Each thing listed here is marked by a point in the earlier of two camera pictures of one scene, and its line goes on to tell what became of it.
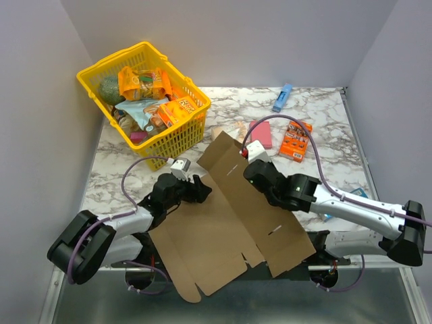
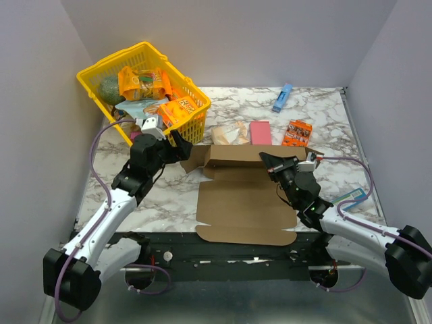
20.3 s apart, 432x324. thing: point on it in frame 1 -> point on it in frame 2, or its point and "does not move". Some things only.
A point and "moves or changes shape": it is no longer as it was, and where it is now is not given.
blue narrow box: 283,97 does not move
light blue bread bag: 146,113 does not move
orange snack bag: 142,85 does not move
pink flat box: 261,132 does not move
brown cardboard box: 203,242 moves or changes shape
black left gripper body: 184,192 -> 176,153
